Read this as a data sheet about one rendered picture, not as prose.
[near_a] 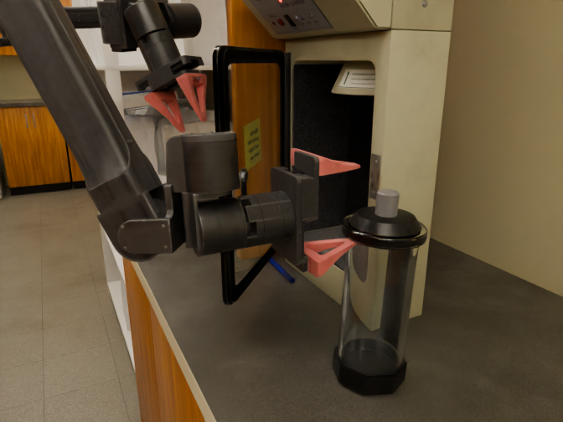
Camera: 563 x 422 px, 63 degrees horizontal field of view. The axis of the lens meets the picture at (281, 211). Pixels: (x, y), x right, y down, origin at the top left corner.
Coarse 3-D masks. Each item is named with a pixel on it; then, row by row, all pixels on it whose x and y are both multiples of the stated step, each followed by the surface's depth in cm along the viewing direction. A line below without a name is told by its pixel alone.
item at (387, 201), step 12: (384, 192) 58; (396, 192) 58; (384, 204) 58; (396, 204) 58; (360, 216) 58; (372, 216) 58; (384, 216) 58; (396, 216) 59; (408, 216) 59; (360, 228) 57; (372, 228) 56; (384, 228) 56; (396, 228) 56; (408, 228) 56; (420, 228) 58
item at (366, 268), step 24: (384, 240) 55; (408, 240) 55; (360, 264) 58; (384, 264) 57; (408, 264) 57; (360, 288) 59; (384, 288) 58; (408, 288) 59; (360, 312) 60; (384, 312) 59; (408, 312) 61; (360, 336) 60; (384, 336) 60; (360, 360) 61; (384, 360) 61
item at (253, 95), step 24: (216, 48) 63; (216, 72) 63; (240, 72) 71; (264, 72) 80; (216, 96) 64; (240, 96) 71; (264, 96) 81; (216, 120) 65; (240, 120) 72; (264, 120) 83; (240, 144) 73; (264, 144) 84; (264, 168) 85; (264, 192) 86; (240, 264) 78
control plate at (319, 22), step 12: (252, 0) 81; (264, 0) 78; (276, 0) 75; (288, 0) 72; (300, 0) 70; (312, 0) 67; (264, 12) 82; (276, 12) 78; (288, 12) 75; (300, 12) 73; (312, 12) 70; (276, 24) 83; (288, 24) 79; (300, 24) 76; (312, 24) 73; (324, 24) 71
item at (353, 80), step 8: (344, 64) 80; (352, 64) 78; (360, 64) 76; (368, 64) 75; (344, 72) 79; (352, 72) 77; (360, 72) 76; (368, 72) 75; (336, 80) 82; (344, 80) 78; (352, 80) 77; (360, 80) 76; (368, 80) 75; (336, 88) 80; (344, 88) 78; (352, 88) 76; (360, 88) 75; (368, 88) 75
